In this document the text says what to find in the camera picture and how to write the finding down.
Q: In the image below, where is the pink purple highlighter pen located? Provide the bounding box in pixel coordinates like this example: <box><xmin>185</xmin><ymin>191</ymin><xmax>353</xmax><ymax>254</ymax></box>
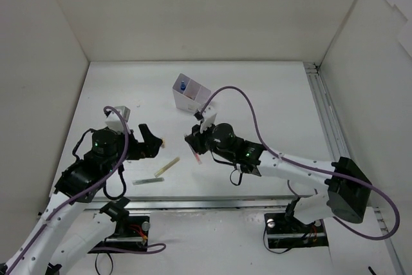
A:
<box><xmin>189</xmin><ymin>146</ymin><xmax>202</xmax><ymax>165</ymax></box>

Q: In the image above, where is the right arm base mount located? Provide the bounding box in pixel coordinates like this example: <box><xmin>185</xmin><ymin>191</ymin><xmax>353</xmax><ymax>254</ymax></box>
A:
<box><xmin>263</xmin><ymin>213</ymin><xmax>329</xmax><ymax>254</ymax></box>

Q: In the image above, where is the purple cable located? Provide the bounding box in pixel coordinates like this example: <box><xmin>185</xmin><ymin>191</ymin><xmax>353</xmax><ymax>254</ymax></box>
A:
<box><xmin>196</xmin><ymin>86</ymin><xmax>400</xmax><ymax>241</ymax></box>
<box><xmin>3</xmin><ymin>106</ymin><xmax>167</xmax><ymax>275</ymax></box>

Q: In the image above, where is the white three-compartment organizer box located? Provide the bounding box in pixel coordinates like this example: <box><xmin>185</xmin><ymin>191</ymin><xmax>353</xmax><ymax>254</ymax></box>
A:
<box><xmin>172</xmin><ymin>73</ymin><xmax>212</xmax><ymax>113</ymax></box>

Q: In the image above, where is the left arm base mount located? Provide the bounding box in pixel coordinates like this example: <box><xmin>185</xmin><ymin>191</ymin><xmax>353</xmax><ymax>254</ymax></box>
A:
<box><xmin>91</xmin><ymin>214</ymin><xmax>150</xmax><ymax>253</ymax></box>

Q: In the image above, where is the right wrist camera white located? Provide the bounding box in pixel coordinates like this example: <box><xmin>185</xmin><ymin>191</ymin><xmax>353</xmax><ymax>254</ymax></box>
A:
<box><xmin>194</xmin><ymin>106</ymin><xmax>217</xmax><ymax>133</ymax></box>

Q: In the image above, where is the aluminium frame rail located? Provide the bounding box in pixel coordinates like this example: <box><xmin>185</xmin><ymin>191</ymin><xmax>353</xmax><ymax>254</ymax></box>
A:
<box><xmin>48</xmin><ymin>62</ymin><xmax>406</xmax><ymax>275</ymax></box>

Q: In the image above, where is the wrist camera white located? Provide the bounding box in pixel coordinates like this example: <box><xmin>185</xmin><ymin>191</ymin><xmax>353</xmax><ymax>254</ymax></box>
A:
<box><xmin>194</xmin><ymin>106</ymin><xmax>217</xmax><ymax>133</ymax></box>
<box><xmin>105</xmin><ymin>106</ymin><xmax>131</xmax><ymax>133</ymax></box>

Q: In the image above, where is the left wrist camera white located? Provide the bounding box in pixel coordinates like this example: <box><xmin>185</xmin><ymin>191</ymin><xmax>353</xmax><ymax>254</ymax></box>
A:
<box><xmin>105</xmin><ymin>106</ymin><xmax>131</xmax><ymax>133</ymax></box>

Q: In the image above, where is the yellow highlighter pen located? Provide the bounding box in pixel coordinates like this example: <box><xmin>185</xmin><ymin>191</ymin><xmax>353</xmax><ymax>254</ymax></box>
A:
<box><xmin>154</xmin><ymin>157</ymin><xmax>180</xmax><ymax>178</ymax></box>

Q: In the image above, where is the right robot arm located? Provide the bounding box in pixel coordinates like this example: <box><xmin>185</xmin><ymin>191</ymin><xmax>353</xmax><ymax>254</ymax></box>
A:
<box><xmin>185</xmin><ymin>123</ymin><xmax>371</xmax><ymax>231</ymax></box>

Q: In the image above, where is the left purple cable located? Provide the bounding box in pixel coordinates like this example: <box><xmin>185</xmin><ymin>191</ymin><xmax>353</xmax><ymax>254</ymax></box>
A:
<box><xmin>3</xmin><ymin>106</ymin><xmax>167</xmax><ymax>275</ymax></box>

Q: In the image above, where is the green highlighter pen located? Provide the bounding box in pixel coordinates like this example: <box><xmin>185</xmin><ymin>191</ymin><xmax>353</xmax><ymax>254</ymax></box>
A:
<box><xmin>132</xmin><ymin>177</ymin><xmax>164</xmax><ymax>185</ymax></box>

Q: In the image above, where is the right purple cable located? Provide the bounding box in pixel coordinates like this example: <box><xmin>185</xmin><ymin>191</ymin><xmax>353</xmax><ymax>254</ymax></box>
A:
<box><xmin>196</xmin><ymin>86</ymin><xmax>400</xmax><ymax>241</ymax></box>

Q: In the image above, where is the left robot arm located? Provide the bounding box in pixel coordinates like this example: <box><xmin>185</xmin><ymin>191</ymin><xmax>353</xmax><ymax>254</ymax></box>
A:
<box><xmin>1</xmin><ymin>124</ymin><xmax>163</xmax><ymax>274</ymax></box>

